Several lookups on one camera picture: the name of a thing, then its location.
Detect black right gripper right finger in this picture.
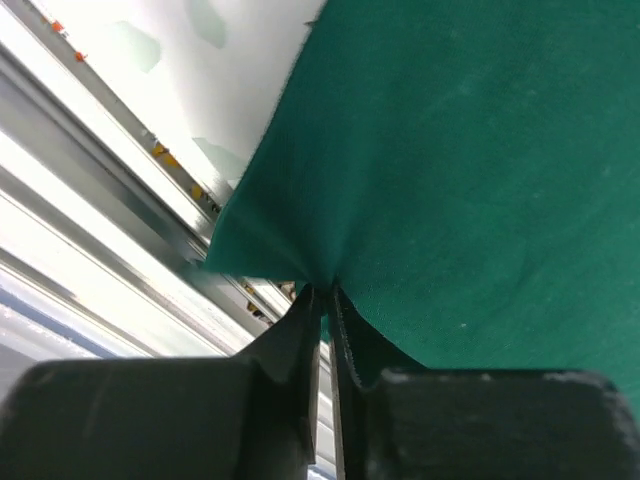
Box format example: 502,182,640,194
327,289,639,479

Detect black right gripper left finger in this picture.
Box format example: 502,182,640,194
1,287,320,479

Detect dark green surgical cloth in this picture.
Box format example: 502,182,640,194
205,0,639,402

